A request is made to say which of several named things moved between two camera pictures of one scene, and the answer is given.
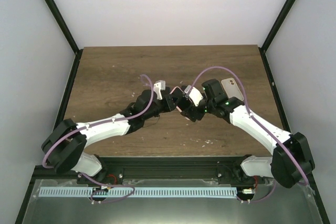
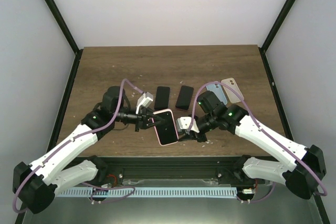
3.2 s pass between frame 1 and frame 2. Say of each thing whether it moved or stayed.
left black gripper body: moved
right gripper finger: moved
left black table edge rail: stayed
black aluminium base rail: stayed
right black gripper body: moved
